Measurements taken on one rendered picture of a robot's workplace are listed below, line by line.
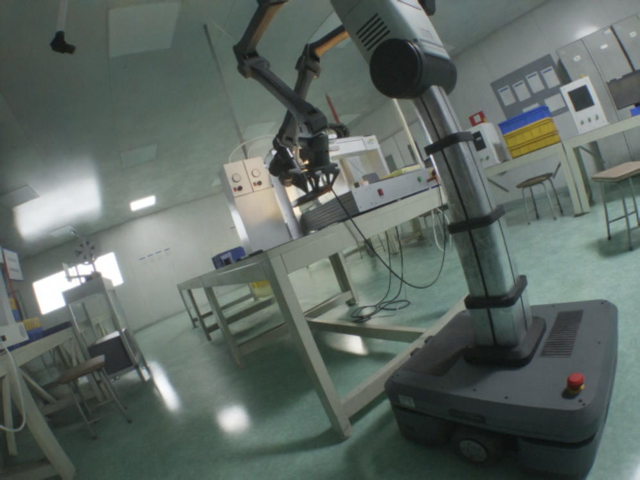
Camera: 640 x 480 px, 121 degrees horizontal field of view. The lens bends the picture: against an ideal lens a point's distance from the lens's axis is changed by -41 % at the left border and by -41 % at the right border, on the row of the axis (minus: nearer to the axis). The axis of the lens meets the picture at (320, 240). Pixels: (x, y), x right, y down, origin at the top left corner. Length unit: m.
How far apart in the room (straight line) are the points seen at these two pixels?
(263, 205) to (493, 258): 1.12
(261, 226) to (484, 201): 1.06
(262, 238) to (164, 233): 7.08
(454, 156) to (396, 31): 0.34
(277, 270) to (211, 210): 7.88
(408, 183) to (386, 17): 0.86
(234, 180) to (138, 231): 7.09
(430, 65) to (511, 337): 0.70
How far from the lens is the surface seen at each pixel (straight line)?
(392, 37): 0.80
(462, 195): 0.76
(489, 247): 0.76
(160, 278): 8.32
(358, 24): 0.86
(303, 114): 1.02
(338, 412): 1.10
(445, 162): 0.77
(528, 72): 5.31
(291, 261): 0.94
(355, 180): 2.21
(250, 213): 1.49
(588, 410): 0.70
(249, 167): 1.56
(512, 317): 0.81
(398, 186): 1.38
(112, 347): 3.12
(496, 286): 0.79
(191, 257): 8.42
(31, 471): 2.02
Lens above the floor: 0.75
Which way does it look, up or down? 2 degrees down
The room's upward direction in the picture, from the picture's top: 21 degrees counter-clockwise
